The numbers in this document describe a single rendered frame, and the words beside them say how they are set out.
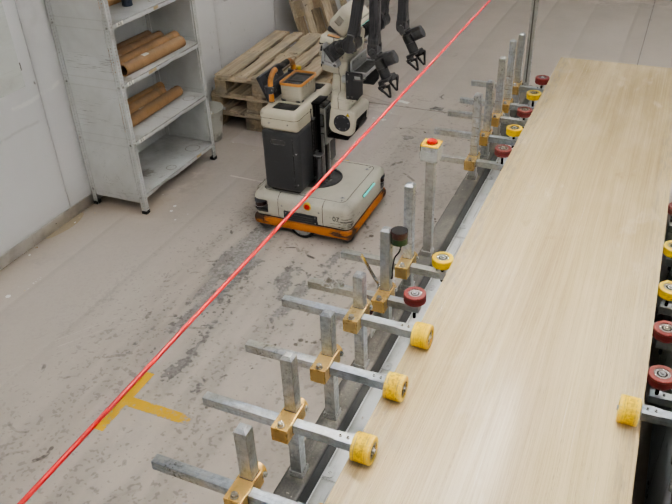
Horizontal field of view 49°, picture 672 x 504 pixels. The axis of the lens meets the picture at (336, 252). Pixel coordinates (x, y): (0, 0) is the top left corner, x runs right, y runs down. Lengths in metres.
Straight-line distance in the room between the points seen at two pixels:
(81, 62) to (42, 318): 1.57
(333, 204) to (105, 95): 1.56
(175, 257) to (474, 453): 2.88
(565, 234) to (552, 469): 1.19
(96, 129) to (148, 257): 0.93
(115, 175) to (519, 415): 3.52
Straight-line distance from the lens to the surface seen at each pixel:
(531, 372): 2.35
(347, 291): 2.70
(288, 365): 1.98
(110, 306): 4.29
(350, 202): 4.42
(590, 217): 3.16
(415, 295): 2.60
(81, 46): 4.81
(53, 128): 4.99
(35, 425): 3.72
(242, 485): 1.95
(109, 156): 5.04
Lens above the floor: 2.47
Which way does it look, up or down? 33 degrees down
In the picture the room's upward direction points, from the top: 2 degrees counter-clockwise
